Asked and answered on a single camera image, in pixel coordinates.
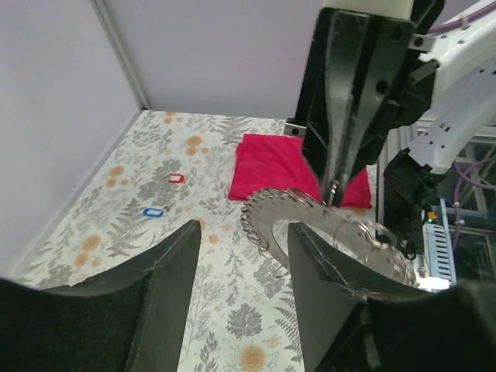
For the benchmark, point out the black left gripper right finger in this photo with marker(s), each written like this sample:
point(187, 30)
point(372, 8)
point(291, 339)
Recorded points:
point(352, 318)

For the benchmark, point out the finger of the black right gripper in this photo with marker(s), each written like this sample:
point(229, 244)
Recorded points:
point(326, 96)
point(367, 54)

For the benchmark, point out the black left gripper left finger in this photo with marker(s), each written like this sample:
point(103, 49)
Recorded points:
point(131, 317)

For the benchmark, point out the large silver keyring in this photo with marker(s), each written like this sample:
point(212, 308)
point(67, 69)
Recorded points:
point(369, 243)

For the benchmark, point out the blue key tag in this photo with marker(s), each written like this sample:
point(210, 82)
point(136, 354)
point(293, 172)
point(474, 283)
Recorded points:
point(153, 212)

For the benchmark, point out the red key tag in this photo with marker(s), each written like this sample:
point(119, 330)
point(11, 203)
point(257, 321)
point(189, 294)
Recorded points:
point(176, 178)

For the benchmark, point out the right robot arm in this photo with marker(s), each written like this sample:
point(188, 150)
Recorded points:
point(448, 71)

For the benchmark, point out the red cloth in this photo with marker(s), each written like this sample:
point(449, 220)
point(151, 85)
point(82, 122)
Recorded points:
point(271, 161)

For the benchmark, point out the floral table mat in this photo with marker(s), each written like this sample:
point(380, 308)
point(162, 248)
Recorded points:
point(241, 315)

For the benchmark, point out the grey slotted cable duct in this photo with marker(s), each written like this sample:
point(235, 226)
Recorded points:
point(439, 253)

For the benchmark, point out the right aluminium frame post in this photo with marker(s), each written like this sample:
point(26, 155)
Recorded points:
point(121, 51)

